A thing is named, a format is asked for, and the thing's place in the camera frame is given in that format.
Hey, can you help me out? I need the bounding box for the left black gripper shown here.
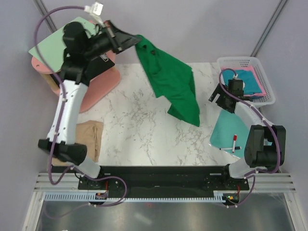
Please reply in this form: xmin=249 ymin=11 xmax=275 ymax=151
xmin=86 ymin=20 xmax=143 ymax=61

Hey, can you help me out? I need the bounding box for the green t shirt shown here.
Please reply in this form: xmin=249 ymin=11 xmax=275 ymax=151
xmin=135 ymin=35 xmax=200 ymax=127

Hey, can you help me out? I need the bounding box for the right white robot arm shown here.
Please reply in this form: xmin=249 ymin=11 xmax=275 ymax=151
xmin=209 ymin=84 xmax=286 ymax=190

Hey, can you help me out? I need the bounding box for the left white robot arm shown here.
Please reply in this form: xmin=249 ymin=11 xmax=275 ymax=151
xmin=38 ymin=20 xmax=141 ymax=189

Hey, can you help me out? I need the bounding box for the blue t shirt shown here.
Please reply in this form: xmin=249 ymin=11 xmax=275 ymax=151
xmin=222 ymin=69 xmax=263 ymax=96

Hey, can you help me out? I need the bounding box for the black clipboard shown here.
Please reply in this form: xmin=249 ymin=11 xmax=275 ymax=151
xmin=85 ymin=53 xmax=115 ymax=80

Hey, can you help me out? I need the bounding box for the teal cutting board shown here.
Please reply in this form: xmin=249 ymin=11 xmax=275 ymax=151
xmin=210 ymin=110 xmax=249 ymax=158

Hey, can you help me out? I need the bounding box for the pink t shirt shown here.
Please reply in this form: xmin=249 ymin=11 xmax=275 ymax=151
xmin=234 ymin=65 xmax=266 ymax=98

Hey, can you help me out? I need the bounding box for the red capped marker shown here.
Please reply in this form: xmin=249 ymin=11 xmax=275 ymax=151
xmin=232 ymin=134 xmax=237 ymax=153

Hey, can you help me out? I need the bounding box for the white plastic basket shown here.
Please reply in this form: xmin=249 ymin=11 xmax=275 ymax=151
xmin=217 ymin=56 xmax=276 ymax=108

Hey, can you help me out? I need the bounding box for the black capped marker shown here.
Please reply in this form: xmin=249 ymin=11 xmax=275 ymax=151
xmin=219 ymin=146 xmax=242 ymax=151

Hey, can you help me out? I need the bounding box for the pink tiered shelf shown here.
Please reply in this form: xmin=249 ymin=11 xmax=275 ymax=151
xmin=31 ymin=20 xmax=121 ymax=114

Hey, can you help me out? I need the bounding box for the light green board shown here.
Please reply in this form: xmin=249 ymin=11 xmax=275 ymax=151
xmin=29 ymin=17 xmax=96 ymax=71

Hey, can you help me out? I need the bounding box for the beige folded t shirt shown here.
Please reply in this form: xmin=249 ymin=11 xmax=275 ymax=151
xmin=51 ymin=121 xmax=104 ymax=167

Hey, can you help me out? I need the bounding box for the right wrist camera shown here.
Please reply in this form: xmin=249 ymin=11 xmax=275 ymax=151
xmin=228 ymin=78 xmax=244 ymax=97

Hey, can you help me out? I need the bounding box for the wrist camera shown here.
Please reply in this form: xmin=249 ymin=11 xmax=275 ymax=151
xmin=84 ymin=1 xmax=109 ymax=28
xmin=228 ymin=78 xmax=244 ymax=97

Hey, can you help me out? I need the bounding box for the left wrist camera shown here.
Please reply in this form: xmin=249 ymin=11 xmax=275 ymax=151
xmin=84 ymin=1 xmax=109 ymax=28

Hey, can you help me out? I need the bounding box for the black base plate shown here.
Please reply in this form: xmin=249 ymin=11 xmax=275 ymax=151
xmin=77 ymin=166 xmax=250 ymax=198

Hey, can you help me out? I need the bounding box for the aluminium rail frame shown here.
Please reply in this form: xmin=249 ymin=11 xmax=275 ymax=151
xmin=22 ymin=173 xmax=306 ymax=231

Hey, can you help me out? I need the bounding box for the white slotted cable duct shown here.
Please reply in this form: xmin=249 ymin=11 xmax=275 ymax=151
xmin=44 ymin=192 xmax=227 ymax=203

